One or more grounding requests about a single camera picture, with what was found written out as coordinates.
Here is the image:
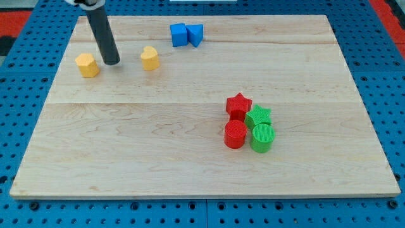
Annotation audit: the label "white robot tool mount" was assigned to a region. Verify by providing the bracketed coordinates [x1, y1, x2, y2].
[65, 0, 105, 11]

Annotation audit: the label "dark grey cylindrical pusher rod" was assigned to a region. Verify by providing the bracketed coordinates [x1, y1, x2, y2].
[86, 2, 120, 65]

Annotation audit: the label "yellow hexagon block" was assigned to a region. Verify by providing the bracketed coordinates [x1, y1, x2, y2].
[75, 53, 100, 78]

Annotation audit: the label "yellow heart block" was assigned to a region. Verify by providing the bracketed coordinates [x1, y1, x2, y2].
[140, 46, 160, 71]

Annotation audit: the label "blue cube block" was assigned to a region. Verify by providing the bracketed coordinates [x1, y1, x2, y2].
[170, 23, 188, 47]

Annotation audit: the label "blue triangle block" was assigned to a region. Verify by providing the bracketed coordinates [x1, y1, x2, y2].
[185, 24, 204, 48]

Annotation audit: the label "wooden board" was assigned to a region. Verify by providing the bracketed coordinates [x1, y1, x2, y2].
[10, 15, 401, 200]

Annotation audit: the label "red star block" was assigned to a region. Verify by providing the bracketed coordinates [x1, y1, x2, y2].
[225, 92, 252, 122]

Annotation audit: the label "red cylinder block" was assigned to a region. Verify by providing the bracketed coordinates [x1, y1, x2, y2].
[224, 120, 247, 149]

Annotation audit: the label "green star block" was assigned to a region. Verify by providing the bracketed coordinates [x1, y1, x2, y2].
[244, 104, 272, 130]

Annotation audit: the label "green cylinder block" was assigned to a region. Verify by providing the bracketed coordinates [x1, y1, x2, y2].
[250, 123, 276, 153]

